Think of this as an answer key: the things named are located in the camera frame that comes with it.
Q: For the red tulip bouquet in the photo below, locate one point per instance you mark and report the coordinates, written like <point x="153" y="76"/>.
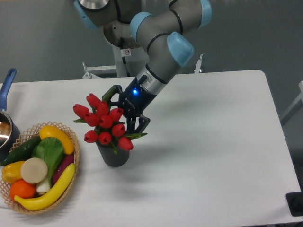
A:
<point x="107" y="125"/>

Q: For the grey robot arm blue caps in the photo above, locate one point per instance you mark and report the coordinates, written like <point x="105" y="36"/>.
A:
<point x="98" y="13"/>

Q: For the yellow bell pepper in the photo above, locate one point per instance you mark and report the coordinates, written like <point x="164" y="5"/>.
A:
<point x="12" y="172"/>

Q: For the black device at table edge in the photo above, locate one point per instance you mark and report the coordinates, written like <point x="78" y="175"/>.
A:
<point x="295" y="203"/>

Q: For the yellow banana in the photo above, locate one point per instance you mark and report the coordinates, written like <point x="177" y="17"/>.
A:
<point x="53" y="194"/>

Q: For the yellow squash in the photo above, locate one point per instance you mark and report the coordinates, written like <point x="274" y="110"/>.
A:
<point x="52" y="131"/>

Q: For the blue handled saucepan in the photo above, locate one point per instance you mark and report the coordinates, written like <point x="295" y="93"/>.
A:
<point x="9" y="132"/>

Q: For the purple sweet potato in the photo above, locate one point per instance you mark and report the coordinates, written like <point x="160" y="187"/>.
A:
<point x="65" y="162"/>

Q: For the dark grey ribbed vase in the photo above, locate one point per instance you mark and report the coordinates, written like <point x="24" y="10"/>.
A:
<point x="112" y="155"/>

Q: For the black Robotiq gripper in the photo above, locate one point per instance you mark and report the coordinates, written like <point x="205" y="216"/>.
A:
<point x="133" y="100"/>

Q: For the green bok choy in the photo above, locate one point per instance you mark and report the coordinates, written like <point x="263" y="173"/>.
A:
<point x="51" y="151"/>

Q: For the dark green cucumber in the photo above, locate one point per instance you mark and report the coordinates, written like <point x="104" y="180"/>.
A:
<point x="22" y="152"/>

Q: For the orange fruit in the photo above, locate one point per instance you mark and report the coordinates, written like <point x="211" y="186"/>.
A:
<point x="22" y="189"/>

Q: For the beige round disc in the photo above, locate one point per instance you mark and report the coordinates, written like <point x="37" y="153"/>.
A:
<point x="33" y="170"/>

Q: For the white frame at right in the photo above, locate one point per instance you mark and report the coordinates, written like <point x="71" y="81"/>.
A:
<point x="294" y="107"/>

